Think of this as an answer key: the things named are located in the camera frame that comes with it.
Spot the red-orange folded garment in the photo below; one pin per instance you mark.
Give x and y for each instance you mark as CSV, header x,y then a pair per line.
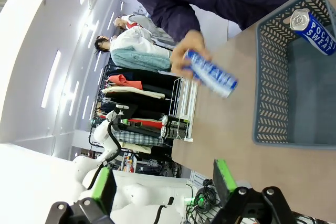
x,y
123,81

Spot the grey perforated plastic basket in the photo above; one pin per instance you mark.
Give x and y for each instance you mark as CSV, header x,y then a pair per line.
x,y
270,77

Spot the black-haired figure in white shirt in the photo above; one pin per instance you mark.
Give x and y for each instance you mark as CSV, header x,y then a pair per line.
x,y
131,41

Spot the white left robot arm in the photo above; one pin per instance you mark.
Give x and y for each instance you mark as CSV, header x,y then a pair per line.
x,y
136,197

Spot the cream hanging garment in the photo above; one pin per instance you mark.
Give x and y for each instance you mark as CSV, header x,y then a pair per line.
x,y
131,91

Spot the dark clothes rack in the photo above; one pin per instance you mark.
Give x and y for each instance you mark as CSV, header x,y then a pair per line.
x,y
147,108

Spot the person's right hand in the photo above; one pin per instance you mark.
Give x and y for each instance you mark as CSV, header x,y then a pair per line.
x,y
189,41

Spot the small cart with coloured items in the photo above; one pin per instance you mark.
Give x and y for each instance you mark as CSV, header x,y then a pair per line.
x,y
128,163

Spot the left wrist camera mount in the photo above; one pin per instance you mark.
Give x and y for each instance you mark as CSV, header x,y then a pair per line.
x,y
122,108

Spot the right forearm in navy sleeve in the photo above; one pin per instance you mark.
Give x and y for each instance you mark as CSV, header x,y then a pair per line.
x,y
173,22

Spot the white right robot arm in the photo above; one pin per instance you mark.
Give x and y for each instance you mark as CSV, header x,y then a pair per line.
x,y
26,195

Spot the ceiling light strip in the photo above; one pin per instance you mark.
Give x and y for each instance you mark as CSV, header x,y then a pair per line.
x,y
85,107
51,78
74,98

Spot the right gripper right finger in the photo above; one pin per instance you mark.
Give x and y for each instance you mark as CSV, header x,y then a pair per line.
x,y
225,184

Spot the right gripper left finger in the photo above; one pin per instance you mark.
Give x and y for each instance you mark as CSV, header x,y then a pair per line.
x,y
103,190

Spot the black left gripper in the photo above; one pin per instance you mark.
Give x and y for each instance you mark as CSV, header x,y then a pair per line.
x,y
119,123

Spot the power strip with green light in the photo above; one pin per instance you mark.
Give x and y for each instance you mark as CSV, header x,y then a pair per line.
x,y
198,200

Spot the plaid hanging garment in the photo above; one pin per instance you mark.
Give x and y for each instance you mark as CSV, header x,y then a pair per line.
x,y
139,138

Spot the red hanging garment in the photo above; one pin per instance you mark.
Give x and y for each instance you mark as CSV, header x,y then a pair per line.
x,y
147,123

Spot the blue Pocari Sweat can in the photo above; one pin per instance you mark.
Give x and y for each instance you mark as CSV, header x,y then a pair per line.
x,y
215,77
315,32

